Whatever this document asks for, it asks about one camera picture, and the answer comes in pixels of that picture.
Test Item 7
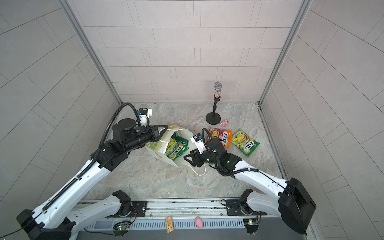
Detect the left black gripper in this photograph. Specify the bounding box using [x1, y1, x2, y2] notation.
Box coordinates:
[122, 125, 169, 154]

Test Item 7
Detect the white paper bag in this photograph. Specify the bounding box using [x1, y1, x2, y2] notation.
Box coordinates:
[145, 125, 200, 169]

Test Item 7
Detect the orange Fox's fruits candy bag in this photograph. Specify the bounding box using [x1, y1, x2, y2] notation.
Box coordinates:
[209, 127, 233, 148]

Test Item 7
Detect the green fox's candy bag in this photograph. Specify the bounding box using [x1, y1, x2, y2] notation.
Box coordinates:
[165, 134, 189, 161]
[232, 129, 260, 157]

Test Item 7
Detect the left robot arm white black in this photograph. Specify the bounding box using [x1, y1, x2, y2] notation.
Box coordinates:
[17, 119, 168, 240]

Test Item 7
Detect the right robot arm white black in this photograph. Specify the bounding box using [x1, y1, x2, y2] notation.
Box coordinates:
[183, 144, 317, 235]

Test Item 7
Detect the black microphone stand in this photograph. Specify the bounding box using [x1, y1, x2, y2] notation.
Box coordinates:
[206, 95, 221, 125]

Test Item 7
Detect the small pink toy figure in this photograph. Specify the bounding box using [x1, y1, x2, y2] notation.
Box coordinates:
[220, 120, 229, 127]

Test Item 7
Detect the pink oval eraser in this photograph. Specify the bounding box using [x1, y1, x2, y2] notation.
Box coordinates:
[195, 217, 204, 229]

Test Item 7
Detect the wooden tag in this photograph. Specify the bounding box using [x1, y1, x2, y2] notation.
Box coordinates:
[165, 216, 174, 233]

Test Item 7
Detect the right circuit board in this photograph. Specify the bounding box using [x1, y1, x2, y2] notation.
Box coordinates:
[243, 218, 260, 234]

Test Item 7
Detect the circuit board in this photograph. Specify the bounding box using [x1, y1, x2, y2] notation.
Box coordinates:
[113, 221, 131, 237]
[243, 218, 260, 234]

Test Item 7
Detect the left circuit board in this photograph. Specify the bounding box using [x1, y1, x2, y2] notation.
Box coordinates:
[113, 221, 131, 237]

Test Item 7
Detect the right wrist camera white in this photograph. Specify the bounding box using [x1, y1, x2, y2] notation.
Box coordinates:
[191, 133, 207, 154]

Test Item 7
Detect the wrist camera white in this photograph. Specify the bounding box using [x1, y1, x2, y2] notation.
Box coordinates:
[137, 108, 153, 127]
[191, 133, 207, 154]

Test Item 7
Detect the right black corrugated cable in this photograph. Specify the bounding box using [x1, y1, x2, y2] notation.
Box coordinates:
[201, 128, 307, 235]

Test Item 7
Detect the black corrugated cable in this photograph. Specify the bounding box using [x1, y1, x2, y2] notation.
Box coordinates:
[41, 102, 151, 212]
[201, 128, 307, 235]

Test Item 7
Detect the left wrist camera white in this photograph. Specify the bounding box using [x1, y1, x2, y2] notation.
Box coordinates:
[137, 108, 153, 127]

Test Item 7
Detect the left black corrugated cable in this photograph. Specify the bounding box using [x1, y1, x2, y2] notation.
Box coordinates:
[41, 102, 151, 212]

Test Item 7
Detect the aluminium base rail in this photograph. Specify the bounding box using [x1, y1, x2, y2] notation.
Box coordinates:
[82, 196, 310, 232]

